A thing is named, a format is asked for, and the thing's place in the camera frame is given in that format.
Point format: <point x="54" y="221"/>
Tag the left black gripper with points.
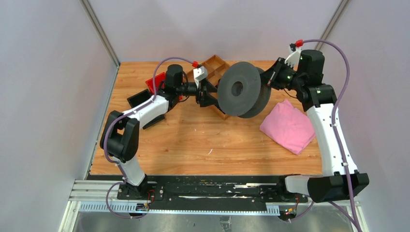
<point x="206" y="99"/>

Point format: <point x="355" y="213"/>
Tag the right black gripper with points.
<point x="270" y="77"/>

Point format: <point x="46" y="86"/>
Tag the black cable spool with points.
<point x="241" y="92"/>

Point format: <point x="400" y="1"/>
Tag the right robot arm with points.
<point x="340" y="179"/>

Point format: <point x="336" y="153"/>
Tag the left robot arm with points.
<point x="120" y="138"/>

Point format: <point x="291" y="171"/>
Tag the wooden compartment tray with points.
<point x="216" y="67"/>

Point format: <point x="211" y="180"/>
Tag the red plastic bin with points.
<point x="165" y="84"/>

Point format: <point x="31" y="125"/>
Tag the pink cloth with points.
<point x="289" y="127"/>

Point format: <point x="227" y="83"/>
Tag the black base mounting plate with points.
<point x="221" y="193"/>

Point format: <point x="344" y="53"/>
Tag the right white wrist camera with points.
<point x="293" y="58"/>

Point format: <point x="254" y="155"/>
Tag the aluminium frame rail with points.
<point x="100" y="31"/>

